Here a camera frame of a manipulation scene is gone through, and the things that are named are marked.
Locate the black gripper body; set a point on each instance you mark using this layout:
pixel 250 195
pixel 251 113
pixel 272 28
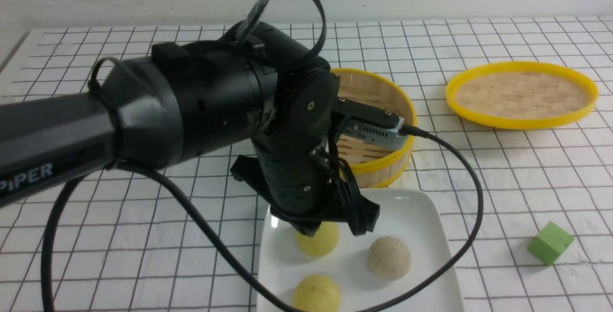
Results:
pixel 307 187

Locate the yellow steamed bun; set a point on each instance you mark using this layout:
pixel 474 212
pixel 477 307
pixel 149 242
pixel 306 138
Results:
pixel 324 240
pixel 317 293

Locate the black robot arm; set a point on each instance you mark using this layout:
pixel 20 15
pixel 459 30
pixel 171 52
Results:
pixel 182 102

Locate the white square plate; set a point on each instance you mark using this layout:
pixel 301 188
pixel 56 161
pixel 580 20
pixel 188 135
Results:
pixel 409 215

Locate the brown steamed bun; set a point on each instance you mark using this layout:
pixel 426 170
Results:
pixel 389 258

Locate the yellow rimmed bamboo steamer basket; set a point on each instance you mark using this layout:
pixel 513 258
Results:
pixel 373 166

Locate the yellow rimmed bamboo steamer lid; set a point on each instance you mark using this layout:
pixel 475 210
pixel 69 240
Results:
pixel 521 95

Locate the green cube block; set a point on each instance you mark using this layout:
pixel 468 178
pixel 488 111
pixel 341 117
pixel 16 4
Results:
pixel 549 243

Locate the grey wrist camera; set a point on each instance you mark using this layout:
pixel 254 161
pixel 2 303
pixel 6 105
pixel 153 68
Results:
pixel 369 124

